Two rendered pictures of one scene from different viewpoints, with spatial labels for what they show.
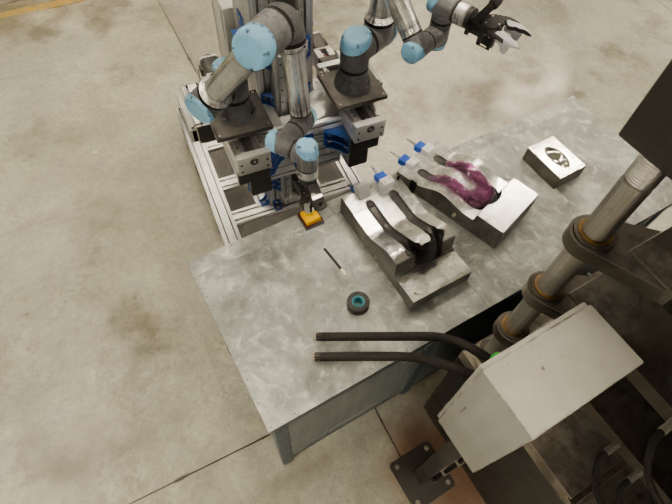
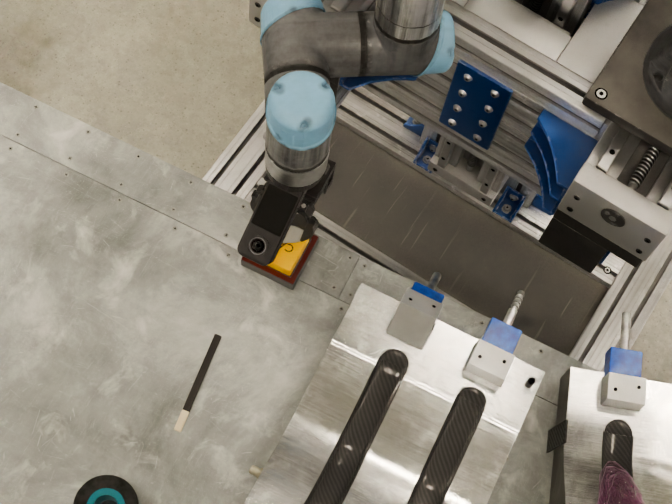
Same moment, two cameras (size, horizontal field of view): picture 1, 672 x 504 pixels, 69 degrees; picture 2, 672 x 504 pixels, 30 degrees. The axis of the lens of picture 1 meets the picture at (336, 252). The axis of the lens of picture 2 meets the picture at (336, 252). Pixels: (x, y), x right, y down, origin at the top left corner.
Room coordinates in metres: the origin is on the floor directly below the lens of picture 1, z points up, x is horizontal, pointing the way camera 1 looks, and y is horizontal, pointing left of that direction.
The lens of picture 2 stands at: (0.78, -0.42, 2.40)
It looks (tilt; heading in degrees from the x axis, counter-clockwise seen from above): 67 degrees down; 49
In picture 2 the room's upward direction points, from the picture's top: 12 degrees clockwise
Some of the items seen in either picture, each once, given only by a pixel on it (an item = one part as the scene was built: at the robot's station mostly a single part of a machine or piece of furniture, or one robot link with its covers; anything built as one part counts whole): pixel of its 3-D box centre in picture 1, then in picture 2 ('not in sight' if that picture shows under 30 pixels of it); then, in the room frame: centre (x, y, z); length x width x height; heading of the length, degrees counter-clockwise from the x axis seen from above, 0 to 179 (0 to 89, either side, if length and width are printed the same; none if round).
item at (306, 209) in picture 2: (306, 184); (295, 177); (1.17, 0.13, 0.99); 0.09 x 0.08 x 0.12; 34
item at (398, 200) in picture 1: (406, 223); (385, 489); (1.08, -0.25, 0.92); 0.35 x 0.16 x 0.09; 34
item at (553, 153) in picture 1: (553, 162); not in sight; (1.53, -0.91, 0.84); 0.20 x 0.15 x 0.07; 34
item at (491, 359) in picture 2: (379, 176); (502, 333); (1.32, -0.15, 0.89); 0.13 x 0.05 x 0.05; 34
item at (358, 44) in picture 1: (356, 48); not in sight; (1.69, -0.02, 1.20); 0.13 x 0.12 x 0.14; 143
